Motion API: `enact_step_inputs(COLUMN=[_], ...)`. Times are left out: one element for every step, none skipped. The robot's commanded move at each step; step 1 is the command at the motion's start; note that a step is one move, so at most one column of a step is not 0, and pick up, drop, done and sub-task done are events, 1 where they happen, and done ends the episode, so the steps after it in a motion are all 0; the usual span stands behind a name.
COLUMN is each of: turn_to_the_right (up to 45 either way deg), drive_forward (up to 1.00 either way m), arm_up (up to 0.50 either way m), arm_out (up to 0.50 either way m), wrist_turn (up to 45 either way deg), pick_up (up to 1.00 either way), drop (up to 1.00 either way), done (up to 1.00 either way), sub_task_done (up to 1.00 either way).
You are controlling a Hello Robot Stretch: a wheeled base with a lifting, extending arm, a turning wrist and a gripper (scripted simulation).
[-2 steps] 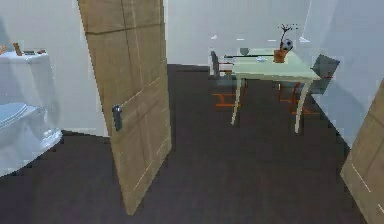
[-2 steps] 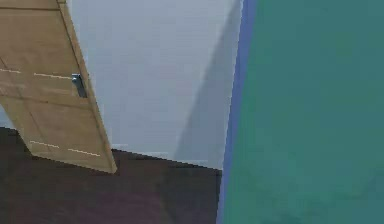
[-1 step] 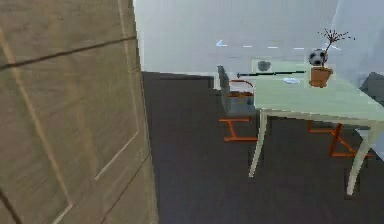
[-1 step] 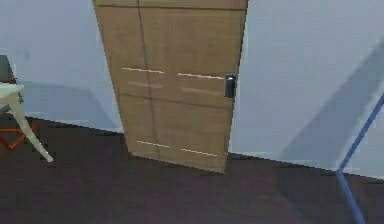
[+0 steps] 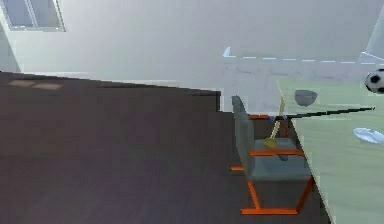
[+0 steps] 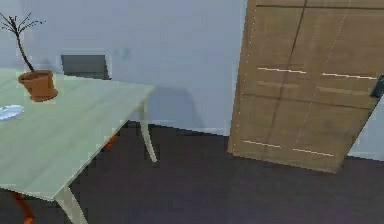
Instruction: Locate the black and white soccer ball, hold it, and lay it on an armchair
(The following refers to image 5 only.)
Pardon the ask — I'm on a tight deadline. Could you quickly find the pale green table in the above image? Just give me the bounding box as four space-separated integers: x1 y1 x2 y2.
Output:
275 78 384 224

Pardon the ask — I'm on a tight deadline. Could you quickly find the yellow round object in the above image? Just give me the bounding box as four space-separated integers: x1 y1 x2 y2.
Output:
263 137 279 150

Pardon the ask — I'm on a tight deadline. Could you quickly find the grey chair with orange frame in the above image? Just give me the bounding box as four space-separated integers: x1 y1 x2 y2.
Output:
230 95 315 216

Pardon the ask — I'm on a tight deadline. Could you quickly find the thin black rod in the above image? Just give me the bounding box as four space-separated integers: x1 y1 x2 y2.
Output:
285 106 376 120

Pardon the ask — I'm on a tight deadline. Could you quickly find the white framed window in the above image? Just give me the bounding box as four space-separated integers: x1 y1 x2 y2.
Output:
0 0 66 33

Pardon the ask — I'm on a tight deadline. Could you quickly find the grey bowl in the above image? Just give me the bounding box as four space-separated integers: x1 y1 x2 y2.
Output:
294 89 319 108

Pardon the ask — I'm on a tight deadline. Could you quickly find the black and white soccer ball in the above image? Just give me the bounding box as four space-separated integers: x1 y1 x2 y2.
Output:
364 68 384 95

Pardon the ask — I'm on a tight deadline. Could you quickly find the white plate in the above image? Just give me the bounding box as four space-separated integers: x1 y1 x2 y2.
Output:
353 127 384 146

